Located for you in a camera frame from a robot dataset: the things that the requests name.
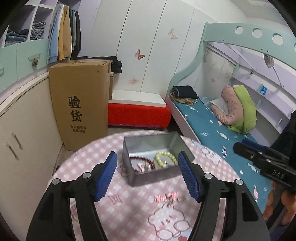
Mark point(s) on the teal patterned bedsheet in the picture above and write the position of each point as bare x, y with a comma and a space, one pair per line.
219, 140

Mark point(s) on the dark metal tin box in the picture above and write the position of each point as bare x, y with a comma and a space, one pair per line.
160, 150

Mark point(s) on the pink checkered tablecloth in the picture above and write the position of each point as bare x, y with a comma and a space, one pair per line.
130, 213

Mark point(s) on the red bench with white top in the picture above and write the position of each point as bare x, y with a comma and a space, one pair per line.
138, 109

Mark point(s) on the hanging clothes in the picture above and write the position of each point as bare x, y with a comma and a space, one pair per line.
64, 34

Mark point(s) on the pink bear charm keychain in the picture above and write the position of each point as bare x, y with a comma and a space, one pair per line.
169, 198

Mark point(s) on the teal drawer unit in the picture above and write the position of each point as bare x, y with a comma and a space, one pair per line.
22, 59

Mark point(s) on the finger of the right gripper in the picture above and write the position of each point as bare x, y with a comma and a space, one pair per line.
248, 152
253, 144

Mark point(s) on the folded dark clothes on bed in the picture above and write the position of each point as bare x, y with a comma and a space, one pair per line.
183, 94

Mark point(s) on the teal bed frame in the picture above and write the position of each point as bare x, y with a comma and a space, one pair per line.
261, 59

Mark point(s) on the beige cabinet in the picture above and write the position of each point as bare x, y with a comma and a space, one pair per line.
30, 144

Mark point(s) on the black clothes pile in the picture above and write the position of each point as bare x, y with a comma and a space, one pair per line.
116, 65

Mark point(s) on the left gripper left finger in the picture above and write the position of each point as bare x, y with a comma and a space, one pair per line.
52, 218

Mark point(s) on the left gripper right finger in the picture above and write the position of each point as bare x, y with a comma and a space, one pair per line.
243, 219

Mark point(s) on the white cubby shelf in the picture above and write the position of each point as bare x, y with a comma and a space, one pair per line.
29, 14

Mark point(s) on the pink and green pillow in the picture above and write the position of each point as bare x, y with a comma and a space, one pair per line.
235, 109

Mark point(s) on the tall cardboard box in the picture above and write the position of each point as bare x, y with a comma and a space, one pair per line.
79, 92

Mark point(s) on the pink star charm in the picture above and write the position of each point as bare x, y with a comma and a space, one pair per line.
144, 167

